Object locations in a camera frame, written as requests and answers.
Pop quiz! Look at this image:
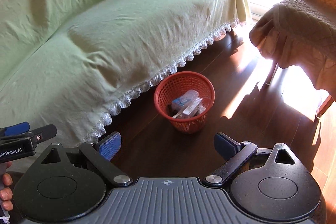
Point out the red plastic mesh basket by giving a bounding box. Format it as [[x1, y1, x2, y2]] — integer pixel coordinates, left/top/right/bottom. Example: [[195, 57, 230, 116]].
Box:
[[154, 71, 215, 134]]

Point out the person left hand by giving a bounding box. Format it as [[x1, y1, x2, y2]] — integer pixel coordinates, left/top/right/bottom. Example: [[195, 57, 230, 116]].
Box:
[[1, 161, 13, 211]]

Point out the white flat box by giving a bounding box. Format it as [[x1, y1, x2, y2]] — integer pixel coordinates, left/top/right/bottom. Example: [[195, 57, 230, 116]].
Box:
[[173, 97, 205, 119]]

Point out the green covered sofa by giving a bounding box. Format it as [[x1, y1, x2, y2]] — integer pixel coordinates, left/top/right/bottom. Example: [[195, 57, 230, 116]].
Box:
[[1, 0, 248, 145]]

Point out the beige quilted covered chair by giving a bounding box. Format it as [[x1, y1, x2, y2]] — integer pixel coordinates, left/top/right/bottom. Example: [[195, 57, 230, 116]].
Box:
[[249, 0, 335, 118]]

